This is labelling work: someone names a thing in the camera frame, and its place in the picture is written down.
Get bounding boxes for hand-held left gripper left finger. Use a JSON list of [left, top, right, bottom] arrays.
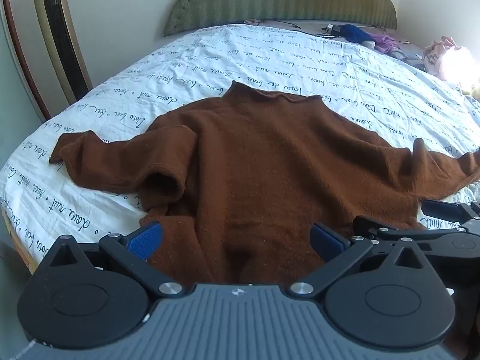
[[46, 221, 186, 301]]

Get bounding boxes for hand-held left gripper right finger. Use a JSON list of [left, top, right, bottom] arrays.
[[287, 222, 433, 301]]

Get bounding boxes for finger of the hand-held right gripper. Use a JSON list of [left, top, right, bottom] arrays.
[[352, 215, 480, 259], [422, 199, 480, 229]]

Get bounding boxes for brown knit sweater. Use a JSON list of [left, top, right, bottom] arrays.
[[49, 80, 480, 286]]

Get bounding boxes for yellow green cloth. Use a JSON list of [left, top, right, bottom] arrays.
[[461, 82, 480, 101]]

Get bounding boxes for pink cloth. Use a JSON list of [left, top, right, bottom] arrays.
[[424, 37, 474, 81]]

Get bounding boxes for purple cloth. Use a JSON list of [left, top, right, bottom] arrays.
[[369, 34, 402, 55]]

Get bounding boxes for blue cloth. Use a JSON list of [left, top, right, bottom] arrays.
[[337, 24, 372, 44]]

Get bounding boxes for white script-printed blanket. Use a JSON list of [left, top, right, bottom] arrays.
[[0, 22, 480, 267]]

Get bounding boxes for gold tower fan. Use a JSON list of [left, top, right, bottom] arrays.
[[30, 0, 94, 106]]

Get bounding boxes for brown wooden door frame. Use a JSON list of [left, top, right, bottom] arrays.
[[0, 0, 53, 121]]

